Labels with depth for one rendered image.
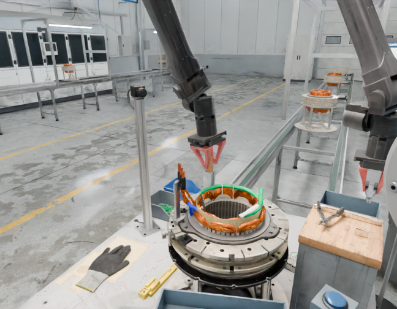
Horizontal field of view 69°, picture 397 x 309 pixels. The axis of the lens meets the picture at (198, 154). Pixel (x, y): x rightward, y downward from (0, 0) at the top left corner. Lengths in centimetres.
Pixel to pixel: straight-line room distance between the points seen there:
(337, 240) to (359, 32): 50
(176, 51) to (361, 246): 65
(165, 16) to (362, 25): 43
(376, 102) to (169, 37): 48
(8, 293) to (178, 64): 206
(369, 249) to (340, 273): 10
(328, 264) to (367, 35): 56
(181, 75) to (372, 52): 43
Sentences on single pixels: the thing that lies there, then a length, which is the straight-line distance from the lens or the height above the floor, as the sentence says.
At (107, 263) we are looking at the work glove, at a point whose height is 80.
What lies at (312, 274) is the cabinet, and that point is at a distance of 90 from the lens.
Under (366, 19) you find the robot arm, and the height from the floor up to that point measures 159.
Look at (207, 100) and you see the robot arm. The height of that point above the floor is 140.
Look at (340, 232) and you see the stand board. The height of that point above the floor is 106.
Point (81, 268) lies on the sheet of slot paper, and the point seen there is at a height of 78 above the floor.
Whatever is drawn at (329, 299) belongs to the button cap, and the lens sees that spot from 71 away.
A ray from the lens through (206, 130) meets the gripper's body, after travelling 78.
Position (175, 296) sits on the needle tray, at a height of 105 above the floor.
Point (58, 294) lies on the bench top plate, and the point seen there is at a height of 78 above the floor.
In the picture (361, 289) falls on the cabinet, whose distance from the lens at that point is 89.
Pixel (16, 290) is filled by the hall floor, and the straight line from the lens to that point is 245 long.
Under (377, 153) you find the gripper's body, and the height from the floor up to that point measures 129.
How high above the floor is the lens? 153
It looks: 21 degrees down
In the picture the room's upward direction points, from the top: straight up
